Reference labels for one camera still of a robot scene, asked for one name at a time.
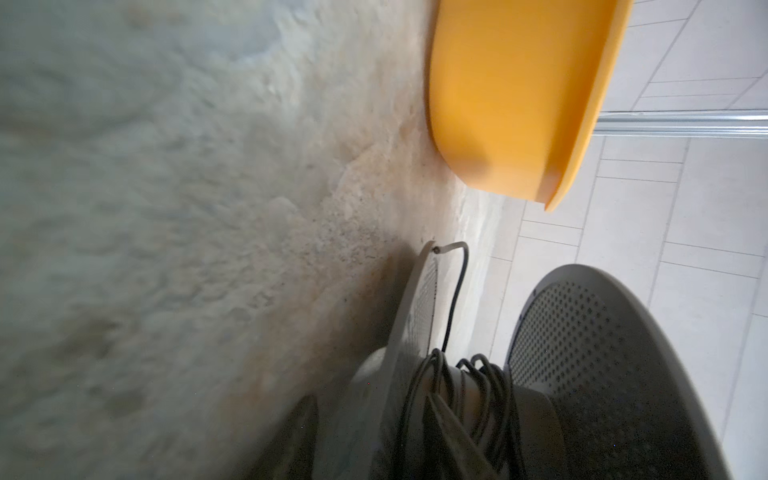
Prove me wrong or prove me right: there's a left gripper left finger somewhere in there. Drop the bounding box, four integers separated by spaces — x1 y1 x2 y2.
251 395 319 479

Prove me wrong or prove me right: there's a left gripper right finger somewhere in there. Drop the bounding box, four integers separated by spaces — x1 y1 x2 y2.
423 393 498 479

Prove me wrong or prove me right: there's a black cable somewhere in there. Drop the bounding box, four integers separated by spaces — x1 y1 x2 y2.
389 241 529 480

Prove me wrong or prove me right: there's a dark grey cable spool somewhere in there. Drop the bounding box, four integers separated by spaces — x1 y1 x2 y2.
313 243 729 479

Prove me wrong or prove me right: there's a yellow plastic bin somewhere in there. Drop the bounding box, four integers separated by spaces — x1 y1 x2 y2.
428 0 632 210

